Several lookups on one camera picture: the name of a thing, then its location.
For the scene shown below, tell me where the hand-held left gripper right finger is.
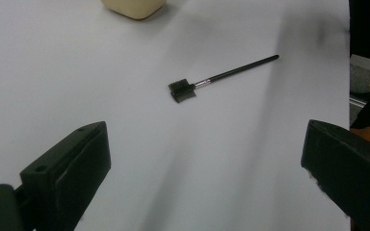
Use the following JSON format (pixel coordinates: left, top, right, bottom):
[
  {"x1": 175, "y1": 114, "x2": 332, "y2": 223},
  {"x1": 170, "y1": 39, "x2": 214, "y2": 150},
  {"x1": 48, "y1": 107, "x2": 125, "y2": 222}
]
[{"x1": 301, "y1": 119, "x2": 370, "y2": 231}]

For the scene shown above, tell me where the beige square cup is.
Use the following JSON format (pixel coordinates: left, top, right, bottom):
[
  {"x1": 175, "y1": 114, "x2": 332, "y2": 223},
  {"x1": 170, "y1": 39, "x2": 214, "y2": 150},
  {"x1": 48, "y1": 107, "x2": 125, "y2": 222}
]
[{"x1": 100, "y1": 0, "x2": 168, "y2": 21}]

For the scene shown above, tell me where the black curtain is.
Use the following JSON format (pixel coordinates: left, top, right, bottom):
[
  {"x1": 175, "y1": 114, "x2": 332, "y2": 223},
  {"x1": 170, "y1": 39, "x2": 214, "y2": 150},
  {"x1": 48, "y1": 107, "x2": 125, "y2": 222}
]
[{"x1": 349, "y1": 0, "x2": 370, "y2": 64}]

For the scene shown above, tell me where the aluminium floor rail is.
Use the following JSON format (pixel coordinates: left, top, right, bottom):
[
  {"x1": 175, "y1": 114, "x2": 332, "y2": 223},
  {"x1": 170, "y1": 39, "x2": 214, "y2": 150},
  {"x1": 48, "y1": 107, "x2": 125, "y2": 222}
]
[{"x1": 349, "y1": 95, "x2": 368, "y2": 109}]

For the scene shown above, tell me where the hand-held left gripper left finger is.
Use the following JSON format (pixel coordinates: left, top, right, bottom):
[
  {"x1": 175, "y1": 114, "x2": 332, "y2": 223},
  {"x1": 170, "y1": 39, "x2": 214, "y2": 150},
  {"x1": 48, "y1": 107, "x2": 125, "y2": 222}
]
[{"x1": 19, "y1": 120, "x2": 112, "y2": 231}]

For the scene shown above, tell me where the black eyebrow comb brush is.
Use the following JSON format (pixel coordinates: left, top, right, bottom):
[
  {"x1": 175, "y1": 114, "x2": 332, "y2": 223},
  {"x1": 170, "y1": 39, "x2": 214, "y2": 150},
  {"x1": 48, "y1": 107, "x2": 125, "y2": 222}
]
[{"x1": 168, "y1": 54, "x2": 280, "y2": 104}]

